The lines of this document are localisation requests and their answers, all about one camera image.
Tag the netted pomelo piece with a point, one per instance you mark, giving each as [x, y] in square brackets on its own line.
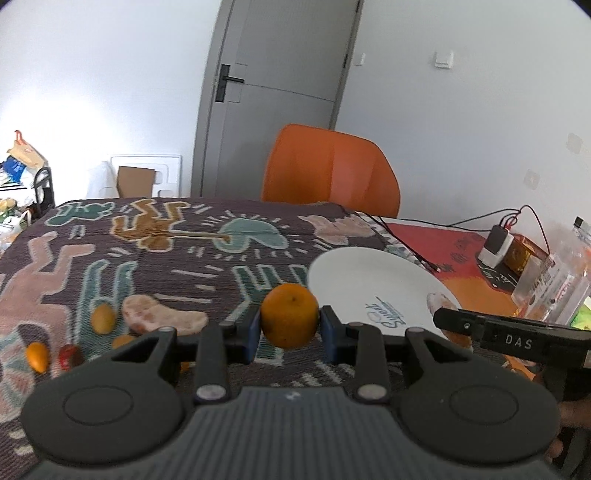
[450, 318]

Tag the orange red cartoon mat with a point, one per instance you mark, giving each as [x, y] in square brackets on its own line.
[455, 252]

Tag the green packet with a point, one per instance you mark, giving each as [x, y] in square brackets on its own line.
[582, 318]

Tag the person's right hand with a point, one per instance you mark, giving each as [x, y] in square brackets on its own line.
[574, 415]

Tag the white power adapter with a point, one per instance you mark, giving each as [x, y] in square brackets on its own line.
[496, 246]

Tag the pile of bags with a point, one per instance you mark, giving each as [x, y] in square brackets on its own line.
[18, 168]

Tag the white foam board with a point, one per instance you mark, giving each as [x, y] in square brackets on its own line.
[167, 171]

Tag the yellow-green small fruit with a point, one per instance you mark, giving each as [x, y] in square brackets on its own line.
[103, 319]

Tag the black door handle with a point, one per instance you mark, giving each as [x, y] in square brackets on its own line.
[222, 82]

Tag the black cart handle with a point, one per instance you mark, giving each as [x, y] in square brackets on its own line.
[44, 192]

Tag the small tangerine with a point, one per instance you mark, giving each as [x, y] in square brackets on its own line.
[121, 341]

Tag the dark red small fruit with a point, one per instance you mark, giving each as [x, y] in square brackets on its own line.
[69, 357]

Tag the patterned woven table blanket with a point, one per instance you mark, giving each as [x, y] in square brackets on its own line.
[219, 257]

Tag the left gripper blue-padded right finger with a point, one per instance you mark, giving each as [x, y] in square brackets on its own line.
[360, 346]

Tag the white wall switch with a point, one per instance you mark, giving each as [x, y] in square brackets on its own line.
[444, 59]

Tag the clear plastic jar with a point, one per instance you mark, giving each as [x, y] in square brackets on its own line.
[562, 283]

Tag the orange chair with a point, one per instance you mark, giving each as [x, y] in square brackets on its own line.
[310, 165]

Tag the small orange kumquat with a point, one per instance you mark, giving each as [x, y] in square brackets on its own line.
[38, 357]

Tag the grey door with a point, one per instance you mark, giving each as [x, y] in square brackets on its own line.
[294, 57]

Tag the large orange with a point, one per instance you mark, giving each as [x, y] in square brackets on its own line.
[289, 316]

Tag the cardboard box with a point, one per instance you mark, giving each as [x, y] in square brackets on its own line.
[134, 182]

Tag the white ceramic bowl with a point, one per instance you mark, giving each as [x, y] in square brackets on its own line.
[378, 288]

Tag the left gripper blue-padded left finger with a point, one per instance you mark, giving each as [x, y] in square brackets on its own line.
[219, 346]

